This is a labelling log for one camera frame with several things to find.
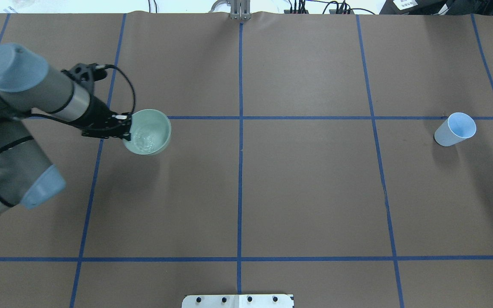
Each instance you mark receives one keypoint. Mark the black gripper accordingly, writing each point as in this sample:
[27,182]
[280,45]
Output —
[98,114]

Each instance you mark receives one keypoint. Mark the light blue plastic cup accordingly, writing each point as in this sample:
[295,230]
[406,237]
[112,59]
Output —
[455,129]

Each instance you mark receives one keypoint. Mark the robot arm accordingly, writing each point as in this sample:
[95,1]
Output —
[31,88]

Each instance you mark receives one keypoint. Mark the brown paper table mat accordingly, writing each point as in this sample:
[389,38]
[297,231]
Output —
[302,161]

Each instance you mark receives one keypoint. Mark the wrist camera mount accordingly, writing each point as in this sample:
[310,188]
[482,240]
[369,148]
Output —
[86,75]

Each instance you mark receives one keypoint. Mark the aluminium frame post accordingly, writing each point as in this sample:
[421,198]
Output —
[240,10]

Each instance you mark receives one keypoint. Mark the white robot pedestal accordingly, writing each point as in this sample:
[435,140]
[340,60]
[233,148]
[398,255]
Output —
[239,301]

